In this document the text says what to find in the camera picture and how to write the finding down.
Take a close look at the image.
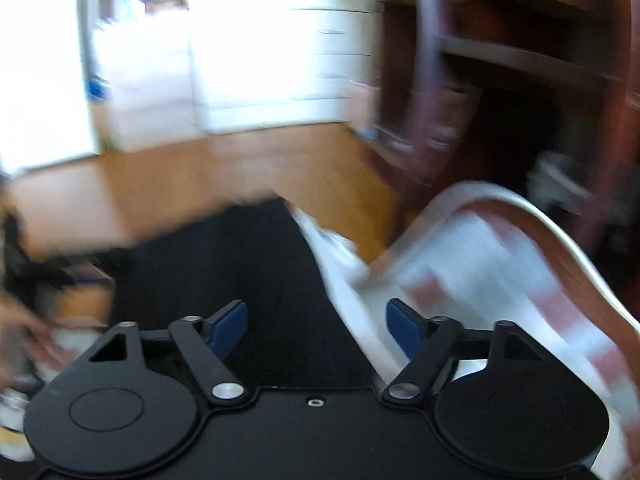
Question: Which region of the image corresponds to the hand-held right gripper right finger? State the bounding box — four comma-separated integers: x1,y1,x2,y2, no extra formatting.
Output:
381,298,546,405

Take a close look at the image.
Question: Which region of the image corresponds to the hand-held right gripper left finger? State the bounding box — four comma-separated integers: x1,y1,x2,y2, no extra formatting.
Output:
89,300,249,408

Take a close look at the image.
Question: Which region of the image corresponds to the black garment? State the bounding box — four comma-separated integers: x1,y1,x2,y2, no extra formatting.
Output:
92,199,387,392

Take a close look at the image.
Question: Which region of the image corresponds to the white garment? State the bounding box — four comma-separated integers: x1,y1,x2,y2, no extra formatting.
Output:
292,207,417,387

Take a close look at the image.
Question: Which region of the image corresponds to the person's left hand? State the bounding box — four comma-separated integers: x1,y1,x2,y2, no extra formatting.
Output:
0,300,69,379

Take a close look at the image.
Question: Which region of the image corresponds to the checkered mat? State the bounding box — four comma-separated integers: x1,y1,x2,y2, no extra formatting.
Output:
350,180,640,480

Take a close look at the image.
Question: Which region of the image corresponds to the white shelving unit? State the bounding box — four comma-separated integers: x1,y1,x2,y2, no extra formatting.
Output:
75,0,194,154

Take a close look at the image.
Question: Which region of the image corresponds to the trash bin with plastic liner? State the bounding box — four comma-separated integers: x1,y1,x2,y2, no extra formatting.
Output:
526,152,594,212

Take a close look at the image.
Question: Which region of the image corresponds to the dark wooden chair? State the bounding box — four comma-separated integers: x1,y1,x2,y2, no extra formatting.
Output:
399,0,640,282

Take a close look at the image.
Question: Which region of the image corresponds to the dark wooden desk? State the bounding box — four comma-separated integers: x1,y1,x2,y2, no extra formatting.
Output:
372,0,640,241

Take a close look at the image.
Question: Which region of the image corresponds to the white drawer cabinet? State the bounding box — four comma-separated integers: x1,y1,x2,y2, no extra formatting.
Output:
187,0,384,137

